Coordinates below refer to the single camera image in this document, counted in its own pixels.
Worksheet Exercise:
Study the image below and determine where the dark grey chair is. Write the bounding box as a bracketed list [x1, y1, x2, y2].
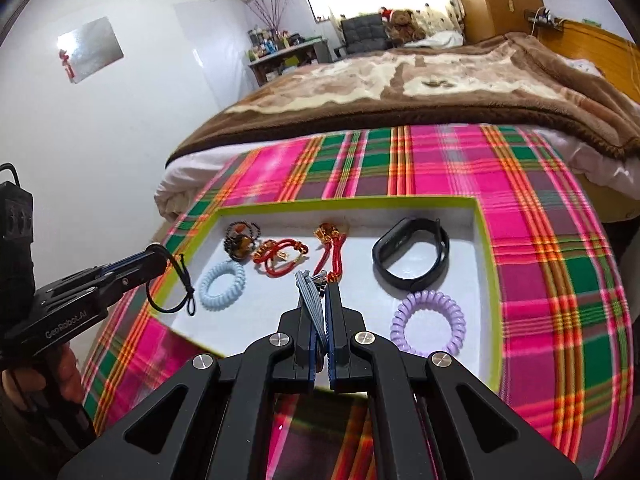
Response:
[334, 14, 393, 58]

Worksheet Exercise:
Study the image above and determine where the cluttered wooden desk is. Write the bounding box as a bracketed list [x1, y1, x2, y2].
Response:
[247, 35, 333, 87]

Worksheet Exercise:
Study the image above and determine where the black smart wristband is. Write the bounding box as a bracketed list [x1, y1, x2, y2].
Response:
[372, 217, 450, 292]

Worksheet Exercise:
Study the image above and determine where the light blue spiral hair tie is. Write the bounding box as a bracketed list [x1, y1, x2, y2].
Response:
[198, 259, 249, 313]

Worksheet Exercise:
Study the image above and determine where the white bed sheet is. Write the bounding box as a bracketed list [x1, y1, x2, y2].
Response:
[153, 144, 321, 224]

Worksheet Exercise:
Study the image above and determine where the brown teddy bear santa hat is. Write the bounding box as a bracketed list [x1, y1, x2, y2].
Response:
[380, 6, 426, 47]

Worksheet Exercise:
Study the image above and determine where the black hair tie with beads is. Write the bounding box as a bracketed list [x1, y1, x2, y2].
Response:
[144, 245, 198, 317]

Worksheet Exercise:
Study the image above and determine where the brown plush blanket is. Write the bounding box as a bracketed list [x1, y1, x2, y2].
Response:
[169, 32, 639, 160]

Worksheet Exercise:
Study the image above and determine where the pink plaid cloth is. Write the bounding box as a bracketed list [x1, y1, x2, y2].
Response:
[84, 125, 634, 479]

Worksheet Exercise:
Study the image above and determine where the yellow-green shallow box tray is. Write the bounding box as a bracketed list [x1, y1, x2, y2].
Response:
[153, 196, 502, 390]

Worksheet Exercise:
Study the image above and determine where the red braided bead bracelet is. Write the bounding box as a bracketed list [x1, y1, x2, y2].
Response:
[250, 237, 312, 279]

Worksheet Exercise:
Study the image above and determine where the brown beaded bracelet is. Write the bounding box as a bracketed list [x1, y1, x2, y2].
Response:
[222, 218, 264, 264]

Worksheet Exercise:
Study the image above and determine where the person's left hand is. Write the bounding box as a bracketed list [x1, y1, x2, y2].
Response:
[0, 343, 87, 411]

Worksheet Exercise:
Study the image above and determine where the grey elastic hair tie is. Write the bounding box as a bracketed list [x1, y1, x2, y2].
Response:
[294, 268, 331, 356]

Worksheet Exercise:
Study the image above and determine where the purple spiral hair tie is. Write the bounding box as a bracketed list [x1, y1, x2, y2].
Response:
[389, 288, 468, 359]

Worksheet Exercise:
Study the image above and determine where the wooden headboard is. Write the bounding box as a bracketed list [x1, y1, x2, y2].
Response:
[535, 21, 639, 102]

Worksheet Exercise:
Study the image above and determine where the dried branch bouquet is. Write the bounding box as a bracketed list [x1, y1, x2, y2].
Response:
[247, 0, 293, 32]

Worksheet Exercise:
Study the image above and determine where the red cord bracelet gold charm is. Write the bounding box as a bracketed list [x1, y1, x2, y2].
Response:
[312, 222, 348, 284]

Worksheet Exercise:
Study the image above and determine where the silver wall poster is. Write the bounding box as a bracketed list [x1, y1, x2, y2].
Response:
[56, 18, 124, 84]

